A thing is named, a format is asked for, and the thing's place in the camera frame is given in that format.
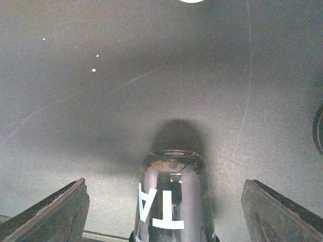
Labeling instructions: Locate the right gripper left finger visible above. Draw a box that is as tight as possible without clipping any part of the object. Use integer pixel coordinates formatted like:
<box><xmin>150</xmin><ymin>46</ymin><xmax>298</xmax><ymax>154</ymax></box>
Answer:
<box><xmin>1</xmin><ymin>178</ymin><xmax>89</xmax><ymax>241</ymax></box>

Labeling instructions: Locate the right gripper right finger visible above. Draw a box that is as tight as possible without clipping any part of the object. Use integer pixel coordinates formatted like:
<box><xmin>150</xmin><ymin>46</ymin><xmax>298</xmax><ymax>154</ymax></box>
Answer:
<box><xmin>241</xmin><ymin>179</ymin><xmax>322</xmax><ymax>241</ymax></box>

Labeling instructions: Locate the single black paper cup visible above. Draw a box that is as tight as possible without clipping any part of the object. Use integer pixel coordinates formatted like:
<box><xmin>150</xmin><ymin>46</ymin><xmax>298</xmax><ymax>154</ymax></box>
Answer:
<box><xmin>129</xmin><ymin>150</ymin><xmax>219</xmax><ymax>242</ymax></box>

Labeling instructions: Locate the right black lid stack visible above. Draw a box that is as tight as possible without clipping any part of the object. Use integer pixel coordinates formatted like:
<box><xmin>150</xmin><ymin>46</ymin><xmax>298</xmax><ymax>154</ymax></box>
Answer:
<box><xmin>312</xmin><ymin>105</ymin><xmax>322</xmax><ymax>155</ymax></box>

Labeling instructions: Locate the white paper cup stack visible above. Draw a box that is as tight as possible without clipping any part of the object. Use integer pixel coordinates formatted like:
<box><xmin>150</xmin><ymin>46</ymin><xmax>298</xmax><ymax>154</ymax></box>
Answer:
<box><xmin>180</xmin><ymin>0</ymin><xmax>204</xmax><ymax>4</ymax></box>

